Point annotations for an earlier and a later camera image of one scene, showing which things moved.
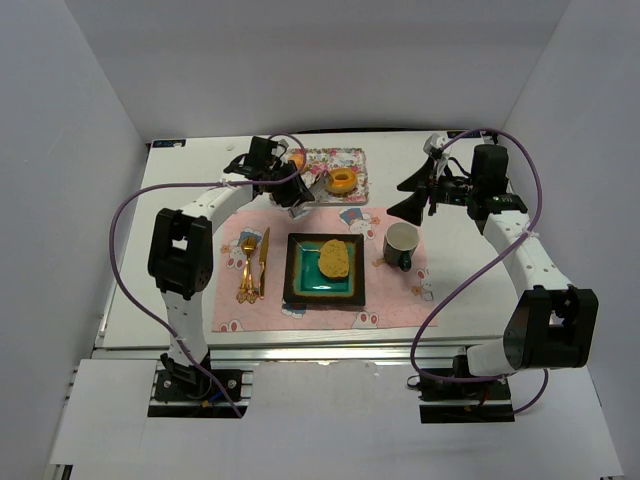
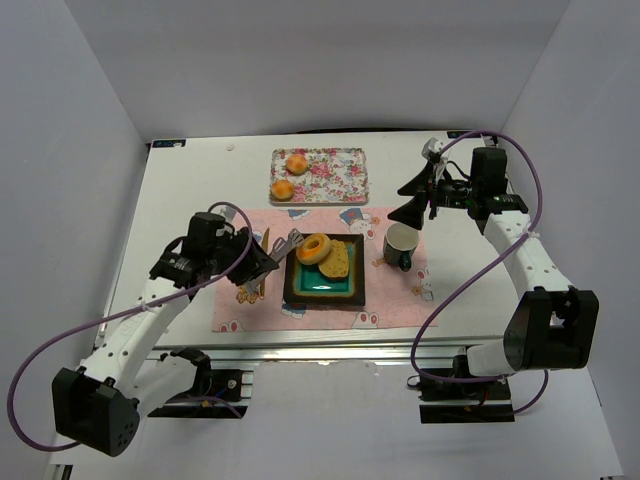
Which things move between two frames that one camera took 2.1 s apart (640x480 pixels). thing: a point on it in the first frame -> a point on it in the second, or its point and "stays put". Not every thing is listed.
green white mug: x=400 y=241 stays put
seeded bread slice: x=333 y=258 stays put
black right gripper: x=431 y=189 stays put
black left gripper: x=291 y=187 -> x=251 y=259
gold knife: x=263 y=264 stays put
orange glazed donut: x=341 y=181 -> x=313 y=249
